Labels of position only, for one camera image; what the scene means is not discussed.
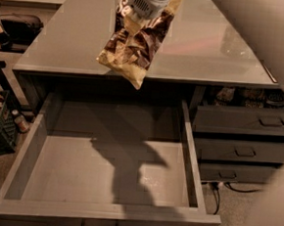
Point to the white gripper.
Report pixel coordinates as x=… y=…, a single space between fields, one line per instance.
x=150 y=4

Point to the brown sea salt chip bag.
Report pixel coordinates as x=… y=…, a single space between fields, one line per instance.
x=131 y=55

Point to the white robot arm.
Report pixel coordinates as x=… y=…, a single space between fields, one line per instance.
x=261 y=24

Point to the black bag on floor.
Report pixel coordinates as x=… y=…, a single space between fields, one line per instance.
x=18 y=31

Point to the open grey top drawer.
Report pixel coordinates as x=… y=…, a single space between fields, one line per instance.
x=106 y=163

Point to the middle right grey drawer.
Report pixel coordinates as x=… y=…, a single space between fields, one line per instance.
x=237 y=150

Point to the upper right grey drawer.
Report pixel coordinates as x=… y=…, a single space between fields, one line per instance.
x=238 y=120

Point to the lower right grey drawer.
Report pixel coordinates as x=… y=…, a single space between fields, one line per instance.
x=242 y=173

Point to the small brown bottle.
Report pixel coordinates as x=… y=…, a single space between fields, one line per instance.
x=20 y=121

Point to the black white fiducial marker board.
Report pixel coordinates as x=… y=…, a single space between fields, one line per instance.
x=272 y=78

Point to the black plastic crate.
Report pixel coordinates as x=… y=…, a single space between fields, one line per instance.
x=8 y=128

